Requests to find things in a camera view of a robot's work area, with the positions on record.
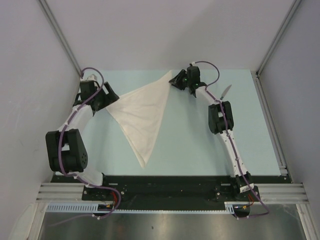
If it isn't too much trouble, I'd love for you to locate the aluminium frame post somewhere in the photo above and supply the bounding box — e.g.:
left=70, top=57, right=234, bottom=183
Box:
left=36, top=0, right=82, bottom=76
left=255, top=0, right=304, bottom=78

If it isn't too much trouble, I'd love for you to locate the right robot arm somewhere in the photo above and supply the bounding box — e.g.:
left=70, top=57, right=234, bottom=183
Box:
left=169, top=61, right=259, bottom=201

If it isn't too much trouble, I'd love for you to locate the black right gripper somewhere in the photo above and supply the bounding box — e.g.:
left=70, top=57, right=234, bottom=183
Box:
left=169, top=70, right=191, bottom=91

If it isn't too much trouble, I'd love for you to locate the right aluminium frame post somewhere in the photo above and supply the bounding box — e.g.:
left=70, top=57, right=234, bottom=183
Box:
left=255, top=0, right=304, bottom=78

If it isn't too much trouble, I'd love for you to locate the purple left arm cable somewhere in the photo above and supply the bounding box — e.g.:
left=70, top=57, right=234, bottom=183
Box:
left=56, top=66, right=123, bottom=221

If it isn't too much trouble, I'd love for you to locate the teal handled table knife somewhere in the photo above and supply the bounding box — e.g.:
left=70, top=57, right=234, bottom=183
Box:
left=220, top=84, right=232, bottom=101

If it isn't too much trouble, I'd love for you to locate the grey slotted cable duct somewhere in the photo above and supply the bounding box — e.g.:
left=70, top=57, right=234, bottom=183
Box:
left=46, top=201, right=236, bottom=214

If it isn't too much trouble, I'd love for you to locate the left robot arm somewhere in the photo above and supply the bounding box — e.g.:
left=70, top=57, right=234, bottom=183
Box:
left=45, top=80, right=120, bottom=200

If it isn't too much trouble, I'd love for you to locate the left aluminium frame post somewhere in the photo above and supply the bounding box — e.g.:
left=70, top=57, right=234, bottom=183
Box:
left=36, top=0, right=82, bottom=76

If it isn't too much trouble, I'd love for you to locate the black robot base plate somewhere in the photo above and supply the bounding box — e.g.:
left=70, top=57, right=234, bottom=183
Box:
left=51, top=173, right=292, bottom=213

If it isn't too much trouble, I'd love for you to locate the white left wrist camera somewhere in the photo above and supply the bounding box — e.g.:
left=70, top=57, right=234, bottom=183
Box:
left=80, top=74, right=98, bottom=82

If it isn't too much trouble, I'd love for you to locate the aluminium right side rail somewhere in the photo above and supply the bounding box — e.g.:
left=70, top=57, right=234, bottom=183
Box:
left=251, top=72, right=289, bottom=176

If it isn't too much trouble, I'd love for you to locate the white cloth napkin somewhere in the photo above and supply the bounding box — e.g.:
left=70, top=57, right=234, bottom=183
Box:
left=106, top=70, right=173, bottom=169

